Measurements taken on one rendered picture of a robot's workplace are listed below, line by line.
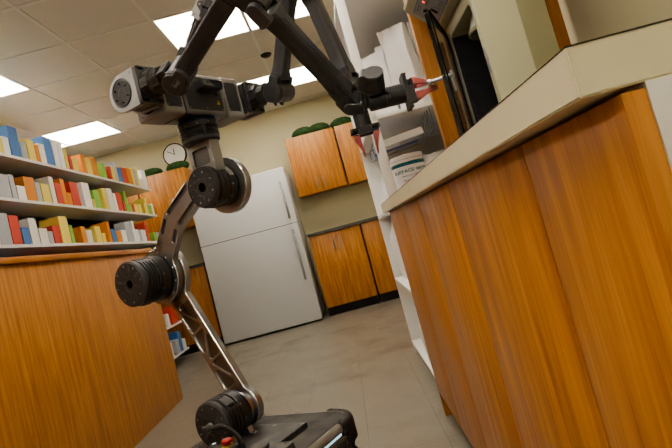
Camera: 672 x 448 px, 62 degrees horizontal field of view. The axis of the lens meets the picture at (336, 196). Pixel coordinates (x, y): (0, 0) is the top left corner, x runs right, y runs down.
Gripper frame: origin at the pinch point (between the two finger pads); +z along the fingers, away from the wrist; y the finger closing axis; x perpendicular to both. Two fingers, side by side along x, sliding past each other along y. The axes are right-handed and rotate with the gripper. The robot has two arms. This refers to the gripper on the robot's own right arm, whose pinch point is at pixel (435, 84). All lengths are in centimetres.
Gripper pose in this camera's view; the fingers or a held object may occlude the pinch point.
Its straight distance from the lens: 165.4
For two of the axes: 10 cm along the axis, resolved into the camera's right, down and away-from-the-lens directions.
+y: -2.5, -9.6, 0.7
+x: 0.2, 0.7, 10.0
